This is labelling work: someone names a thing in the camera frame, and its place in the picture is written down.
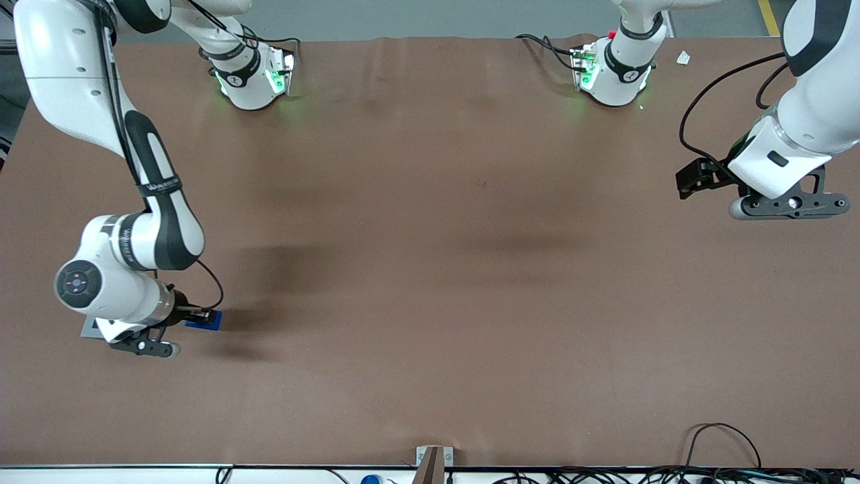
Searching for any blue plastic part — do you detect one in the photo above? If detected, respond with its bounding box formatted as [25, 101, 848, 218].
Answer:
[185, 309, 223, 332]

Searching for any table cover sheet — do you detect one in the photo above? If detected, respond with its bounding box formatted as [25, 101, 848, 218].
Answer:
[0, 34, 860, 468]

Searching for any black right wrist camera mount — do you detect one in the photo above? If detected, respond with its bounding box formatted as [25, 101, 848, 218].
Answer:
[110, 328, 181, 359]

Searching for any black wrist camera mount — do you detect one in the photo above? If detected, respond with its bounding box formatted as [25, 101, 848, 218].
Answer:
[110, 328, 181, 359]
[729, 167, 851, 221]

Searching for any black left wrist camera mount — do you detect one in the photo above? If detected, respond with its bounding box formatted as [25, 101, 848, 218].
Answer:
[729, 167, 851, 221]

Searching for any black left arm base cable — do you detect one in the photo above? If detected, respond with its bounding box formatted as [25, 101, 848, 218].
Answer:
[516, 34, 580, 69]

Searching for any black arm base cable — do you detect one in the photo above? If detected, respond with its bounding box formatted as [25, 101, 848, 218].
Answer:
[516, 34, 580, 69]
[185, 0, 301, 48]

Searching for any black looped cable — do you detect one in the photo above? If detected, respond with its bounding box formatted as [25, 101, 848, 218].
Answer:
[682, 423, 763, 471]

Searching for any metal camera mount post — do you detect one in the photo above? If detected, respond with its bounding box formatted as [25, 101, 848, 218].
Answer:
[415, 445, 455, 484]

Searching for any black right arm base cable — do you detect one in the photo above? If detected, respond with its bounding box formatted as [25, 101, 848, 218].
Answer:
[185, 0, 301, 48]

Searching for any black cable bundle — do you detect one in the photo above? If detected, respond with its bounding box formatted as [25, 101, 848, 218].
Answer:
[494, 466, 860, 484]

